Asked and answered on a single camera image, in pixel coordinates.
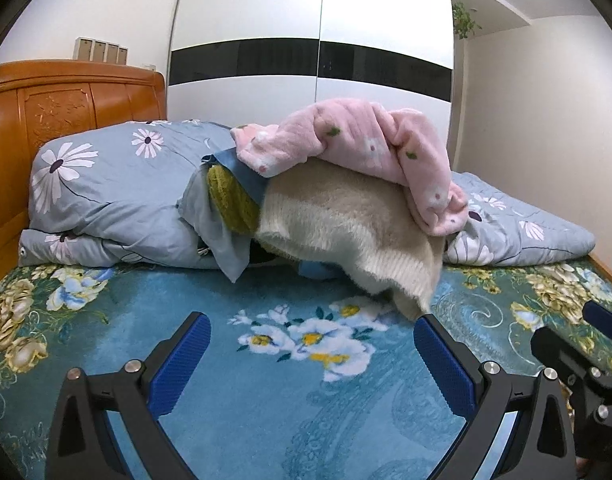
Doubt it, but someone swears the grey floral quilt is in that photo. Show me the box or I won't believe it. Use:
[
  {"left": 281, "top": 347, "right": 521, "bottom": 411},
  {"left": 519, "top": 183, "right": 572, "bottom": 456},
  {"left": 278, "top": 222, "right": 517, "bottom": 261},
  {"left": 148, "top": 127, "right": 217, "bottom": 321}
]
[{"left": 18, "top": 119, "right": 597, "bottom": 283}]

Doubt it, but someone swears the beige wall organizer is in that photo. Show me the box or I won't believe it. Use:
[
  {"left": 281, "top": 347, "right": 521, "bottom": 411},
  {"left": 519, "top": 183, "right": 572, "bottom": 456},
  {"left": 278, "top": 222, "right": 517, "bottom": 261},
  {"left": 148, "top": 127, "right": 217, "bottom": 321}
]
[{"left": 74, "top": 36, "right": 131, "bottom": 66}]

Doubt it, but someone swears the teal floral blanket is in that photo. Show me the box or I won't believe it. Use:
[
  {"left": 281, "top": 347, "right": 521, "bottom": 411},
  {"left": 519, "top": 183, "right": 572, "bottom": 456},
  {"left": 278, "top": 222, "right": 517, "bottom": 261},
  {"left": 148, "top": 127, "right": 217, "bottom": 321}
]
[{"left": 0, "top": 255, "right": 612, "bottom": 480}]

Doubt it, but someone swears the green potted plant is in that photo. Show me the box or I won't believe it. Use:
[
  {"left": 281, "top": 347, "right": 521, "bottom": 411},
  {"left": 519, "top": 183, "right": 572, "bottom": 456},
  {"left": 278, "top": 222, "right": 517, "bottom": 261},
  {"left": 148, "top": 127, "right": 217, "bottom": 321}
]
[{"left": 452, "top": 1, "right": 482, "bottom": 41}]

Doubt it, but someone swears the light blue garment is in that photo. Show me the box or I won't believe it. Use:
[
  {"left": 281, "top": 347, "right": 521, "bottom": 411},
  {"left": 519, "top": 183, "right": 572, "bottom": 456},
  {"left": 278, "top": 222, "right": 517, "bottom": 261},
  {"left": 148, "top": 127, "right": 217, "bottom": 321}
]
[{"left": 298, "top": 260, "right": 347, "bottom": 281}]

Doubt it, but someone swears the blue denim garment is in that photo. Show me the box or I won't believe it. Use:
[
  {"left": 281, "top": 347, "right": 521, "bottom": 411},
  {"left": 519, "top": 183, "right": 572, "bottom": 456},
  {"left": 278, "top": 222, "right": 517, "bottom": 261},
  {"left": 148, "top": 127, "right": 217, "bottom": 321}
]
[{"left": 202, "top": 147, "right": 271, "bottom": 206}]

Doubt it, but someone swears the wooden bed side rail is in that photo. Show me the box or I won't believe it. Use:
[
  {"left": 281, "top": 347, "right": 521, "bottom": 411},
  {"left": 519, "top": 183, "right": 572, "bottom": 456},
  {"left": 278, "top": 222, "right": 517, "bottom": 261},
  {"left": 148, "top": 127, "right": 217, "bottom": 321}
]
[{"left": 588, "top": 251, "right": 612, "bottom": 293}]

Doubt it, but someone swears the pink floral fleece garment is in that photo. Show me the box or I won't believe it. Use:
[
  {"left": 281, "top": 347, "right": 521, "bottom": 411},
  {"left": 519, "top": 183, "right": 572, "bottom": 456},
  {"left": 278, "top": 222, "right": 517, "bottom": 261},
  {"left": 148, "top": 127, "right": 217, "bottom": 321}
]
[{"left": 230, "top": 100, "right": 469, "bottom": 237}]

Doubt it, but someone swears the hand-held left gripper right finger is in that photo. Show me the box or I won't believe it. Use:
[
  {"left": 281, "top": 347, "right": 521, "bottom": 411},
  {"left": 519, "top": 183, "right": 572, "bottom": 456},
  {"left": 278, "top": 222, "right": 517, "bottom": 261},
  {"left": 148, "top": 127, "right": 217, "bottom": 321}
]
[{"left": 413, "top": 313, "right": 571, "bottom": 480}]

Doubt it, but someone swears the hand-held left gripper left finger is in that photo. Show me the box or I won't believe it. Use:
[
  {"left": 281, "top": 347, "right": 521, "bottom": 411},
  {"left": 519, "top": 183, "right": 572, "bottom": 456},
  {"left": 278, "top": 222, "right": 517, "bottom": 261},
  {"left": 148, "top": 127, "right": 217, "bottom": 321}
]
[{"left": 45, "top": 311, "right": 211, "bottom": 480}]

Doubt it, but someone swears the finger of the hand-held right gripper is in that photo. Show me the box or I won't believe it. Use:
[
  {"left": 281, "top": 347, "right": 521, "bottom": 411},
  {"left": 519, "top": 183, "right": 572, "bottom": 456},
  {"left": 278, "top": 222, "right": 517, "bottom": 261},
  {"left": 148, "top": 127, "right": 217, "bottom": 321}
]
[
  {"left": 530, "top": 327, "right": 612, "bottom": 411},
  {"left": 582, "top": 301, "right": 612, "bottom": 333}
]

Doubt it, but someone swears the cream knit sweater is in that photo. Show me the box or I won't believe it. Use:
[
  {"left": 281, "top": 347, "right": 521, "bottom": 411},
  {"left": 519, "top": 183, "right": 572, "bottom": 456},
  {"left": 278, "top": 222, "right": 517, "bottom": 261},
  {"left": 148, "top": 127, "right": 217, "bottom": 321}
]
[{"left": 255, "top": 162, "right": 447, "bottom": 322}]

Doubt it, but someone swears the white wardrobe with black band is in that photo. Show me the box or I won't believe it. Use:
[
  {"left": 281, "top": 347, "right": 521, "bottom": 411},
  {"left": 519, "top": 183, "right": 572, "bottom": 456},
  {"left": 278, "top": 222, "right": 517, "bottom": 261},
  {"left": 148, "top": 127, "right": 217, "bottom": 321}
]
[{"left": 166, "top": 0, "right": 457, "bottom": 171}]

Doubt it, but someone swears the wooden headboard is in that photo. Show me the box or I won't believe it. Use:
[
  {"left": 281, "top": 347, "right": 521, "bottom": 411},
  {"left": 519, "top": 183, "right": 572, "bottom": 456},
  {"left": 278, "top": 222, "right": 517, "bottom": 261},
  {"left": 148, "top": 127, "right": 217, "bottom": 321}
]
[{"left": 0, "top": 59, "right": 167, "bottom": 301}]

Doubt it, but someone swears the green knit garment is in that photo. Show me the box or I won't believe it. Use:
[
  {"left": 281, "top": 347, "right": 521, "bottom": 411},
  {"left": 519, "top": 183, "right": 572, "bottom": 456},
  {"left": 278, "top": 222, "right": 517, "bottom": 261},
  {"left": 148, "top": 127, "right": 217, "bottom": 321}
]
[{"left": 206, "top": 164, "right": 261, "bottom": 235}]

